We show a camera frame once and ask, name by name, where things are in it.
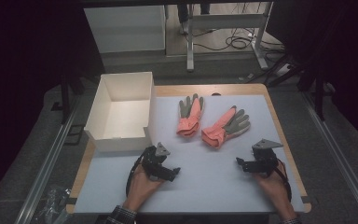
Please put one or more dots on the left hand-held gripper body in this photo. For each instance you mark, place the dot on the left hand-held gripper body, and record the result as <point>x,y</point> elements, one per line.
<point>153,160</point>

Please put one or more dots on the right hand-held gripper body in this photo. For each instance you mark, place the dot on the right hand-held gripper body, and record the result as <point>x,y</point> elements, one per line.
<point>265,157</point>

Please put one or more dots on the pink and grey work glove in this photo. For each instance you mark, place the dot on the pink and grey work glove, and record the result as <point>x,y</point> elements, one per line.
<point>225,129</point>
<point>189,119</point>

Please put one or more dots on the white box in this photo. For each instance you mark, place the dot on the white box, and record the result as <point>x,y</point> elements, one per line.
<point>121,118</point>

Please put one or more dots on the person's left hand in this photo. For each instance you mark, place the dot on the person's left hand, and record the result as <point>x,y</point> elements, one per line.
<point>143,189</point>

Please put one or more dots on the person's right hand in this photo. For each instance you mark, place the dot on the person's right hand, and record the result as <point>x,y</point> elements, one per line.
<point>273,189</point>

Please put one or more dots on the light blue table mat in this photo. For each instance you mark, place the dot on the light blue table mat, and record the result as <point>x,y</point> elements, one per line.
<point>205,174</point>

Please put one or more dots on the black metal stand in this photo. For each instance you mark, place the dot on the black metal stand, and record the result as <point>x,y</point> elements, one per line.
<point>66,99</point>
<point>320,99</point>

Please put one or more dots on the white power strip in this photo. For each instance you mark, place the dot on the white power strip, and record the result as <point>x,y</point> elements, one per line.
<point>282,70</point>

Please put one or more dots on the clear plastic bag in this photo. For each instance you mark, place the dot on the clear plastic bag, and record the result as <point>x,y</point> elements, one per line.
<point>54,203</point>

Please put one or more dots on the white cabinet panel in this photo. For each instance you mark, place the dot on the white cabinet panel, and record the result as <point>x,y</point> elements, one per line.
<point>124,29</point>

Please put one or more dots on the aluminium floor rail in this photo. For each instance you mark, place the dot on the aluminium floor rail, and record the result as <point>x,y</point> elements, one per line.
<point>46,165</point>
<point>338,158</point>

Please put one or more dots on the black floor bracket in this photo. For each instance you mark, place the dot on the black floor bracket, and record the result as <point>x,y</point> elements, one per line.
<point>74,134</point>

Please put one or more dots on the grey metal desk frame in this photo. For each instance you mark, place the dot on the grey metal desk frame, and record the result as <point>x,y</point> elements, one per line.
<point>227,21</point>

